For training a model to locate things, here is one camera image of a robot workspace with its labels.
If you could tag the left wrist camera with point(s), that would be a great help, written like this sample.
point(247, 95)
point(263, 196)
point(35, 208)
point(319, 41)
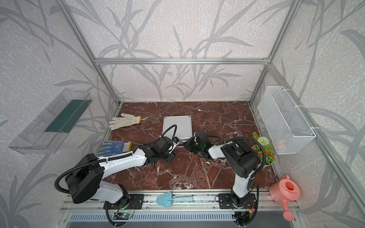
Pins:
point(176, 141)

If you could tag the white wire mesh basket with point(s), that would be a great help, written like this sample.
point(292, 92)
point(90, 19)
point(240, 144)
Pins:
point(287, 127)

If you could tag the silver aluminium poker case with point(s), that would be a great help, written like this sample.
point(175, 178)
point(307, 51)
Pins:
point(184, 126)

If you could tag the right circuit board with wires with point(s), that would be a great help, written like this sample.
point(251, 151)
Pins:
point(242, 219)

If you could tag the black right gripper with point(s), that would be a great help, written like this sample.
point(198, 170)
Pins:
point(189, 142)

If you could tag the left green circuit board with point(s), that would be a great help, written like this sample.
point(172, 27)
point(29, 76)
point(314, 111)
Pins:
point(123, 215)

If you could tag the artificial flower pot plant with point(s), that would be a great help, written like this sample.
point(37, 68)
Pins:
point(264, 141)

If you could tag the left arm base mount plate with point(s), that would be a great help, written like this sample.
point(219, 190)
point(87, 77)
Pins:
point(132, 202)

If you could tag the aluminium frame front rail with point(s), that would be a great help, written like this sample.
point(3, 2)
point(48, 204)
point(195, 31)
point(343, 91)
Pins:
point(204, 200)

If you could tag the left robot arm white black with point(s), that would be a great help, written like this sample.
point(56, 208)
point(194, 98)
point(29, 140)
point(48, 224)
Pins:
point(86, 182)

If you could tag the clear plastic wall shelf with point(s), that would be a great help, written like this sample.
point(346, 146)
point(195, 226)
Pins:
point(46, 133)

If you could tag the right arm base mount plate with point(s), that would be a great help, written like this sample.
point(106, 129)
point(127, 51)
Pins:
point(231, 201)

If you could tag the white work glove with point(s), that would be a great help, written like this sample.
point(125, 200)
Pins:
point(124, 121)

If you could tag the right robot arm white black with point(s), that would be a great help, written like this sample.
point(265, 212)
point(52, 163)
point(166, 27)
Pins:
point(246, 156)

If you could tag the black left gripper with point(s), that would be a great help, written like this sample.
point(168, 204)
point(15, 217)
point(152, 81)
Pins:
point(170, 158)

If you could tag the pink watering can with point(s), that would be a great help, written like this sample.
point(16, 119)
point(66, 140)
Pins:
point(283, 192)

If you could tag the blue patterned work glove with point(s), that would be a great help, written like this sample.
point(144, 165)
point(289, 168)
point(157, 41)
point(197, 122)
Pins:
point(110, 148)

